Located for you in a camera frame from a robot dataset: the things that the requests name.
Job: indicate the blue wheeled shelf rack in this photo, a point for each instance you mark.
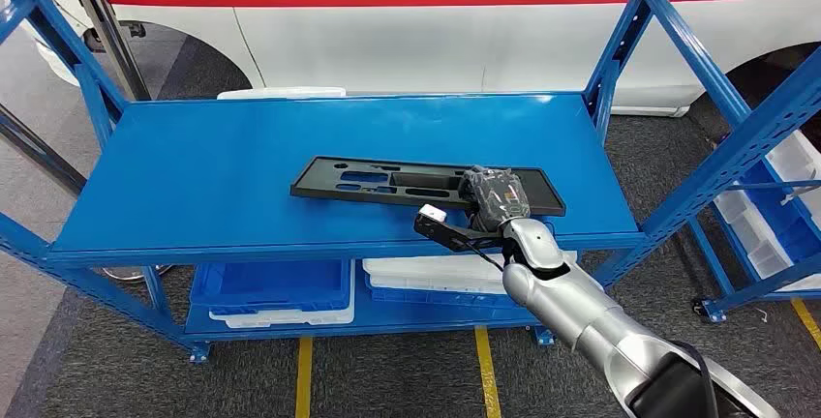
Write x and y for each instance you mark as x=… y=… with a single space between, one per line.
x=709 y=255

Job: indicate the chrome stanchion post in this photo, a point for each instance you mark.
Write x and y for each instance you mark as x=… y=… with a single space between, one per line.
x=112 y=37

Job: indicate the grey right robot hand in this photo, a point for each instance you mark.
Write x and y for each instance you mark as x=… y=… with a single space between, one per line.
x=497 y=197

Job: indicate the blue plastic bin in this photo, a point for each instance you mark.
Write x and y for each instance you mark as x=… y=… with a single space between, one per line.
x=269 y=283
x=782 y=210
x=436 y=298

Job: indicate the black plastic panel part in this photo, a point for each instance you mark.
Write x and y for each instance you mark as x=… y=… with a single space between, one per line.
x=314 y=184

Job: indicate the blue metal shelf rack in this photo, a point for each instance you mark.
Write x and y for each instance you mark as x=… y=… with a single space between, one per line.
x=256 y=146

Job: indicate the pale wrist camera, black bracket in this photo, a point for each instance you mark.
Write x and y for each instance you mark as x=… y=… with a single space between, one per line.
x=433 y=213

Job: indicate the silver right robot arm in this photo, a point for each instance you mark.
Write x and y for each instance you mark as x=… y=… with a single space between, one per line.
x=577 y=300

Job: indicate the white vehicle with red stripe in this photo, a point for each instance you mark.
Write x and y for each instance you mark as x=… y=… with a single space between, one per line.
x=385 y=43

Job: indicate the white plastic lid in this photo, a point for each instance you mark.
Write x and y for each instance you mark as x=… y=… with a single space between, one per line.
x=282 y=92

